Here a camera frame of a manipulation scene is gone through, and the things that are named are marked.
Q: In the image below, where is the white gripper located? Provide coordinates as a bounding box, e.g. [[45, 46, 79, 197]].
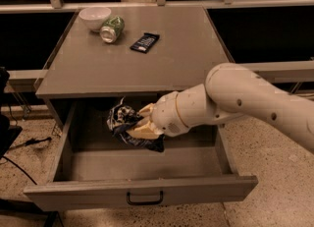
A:
[[127, 91, 188, 140]]

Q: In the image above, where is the blue chip bag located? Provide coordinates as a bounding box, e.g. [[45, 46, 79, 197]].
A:
[[106, 99, 164, 152]]

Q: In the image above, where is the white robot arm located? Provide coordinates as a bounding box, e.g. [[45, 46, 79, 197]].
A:
[[128, 63, 314, 152]]

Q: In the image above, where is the open grey top drawer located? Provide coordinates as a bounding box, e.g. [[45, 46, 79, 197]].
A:
[[25, 100, 258, 211]]

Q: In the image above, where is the grey cabinet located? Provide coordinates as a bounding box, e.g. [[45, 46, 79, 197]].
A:
[[33, 5, 242, 131]]

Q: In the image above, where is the dark blue snack bar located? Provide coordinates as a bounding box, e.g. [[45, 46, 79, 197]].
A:
[[130, 32, 160, 53]]

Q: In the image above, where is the green soda can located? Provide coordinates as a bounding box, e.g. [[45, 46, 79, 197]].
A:
[[99, 16, 125, 43]]

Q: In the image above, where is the white bowl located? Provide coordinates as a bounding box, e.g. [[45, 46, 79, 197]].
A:
[[78, 6, 111, 31]]

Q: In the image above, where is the black equipment at left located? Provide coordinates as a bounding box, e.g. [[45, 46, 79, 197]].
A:
[[0, 66, 24, 160]]

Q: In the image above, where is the black drawer handle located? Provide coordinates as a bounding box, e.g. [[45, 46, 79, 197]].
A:
[[126, 191, 164, 206]]

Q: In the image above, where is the black cable on floor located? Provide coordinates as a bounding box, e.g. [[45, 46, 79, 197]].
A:
[[0, 136, 53, 186]]

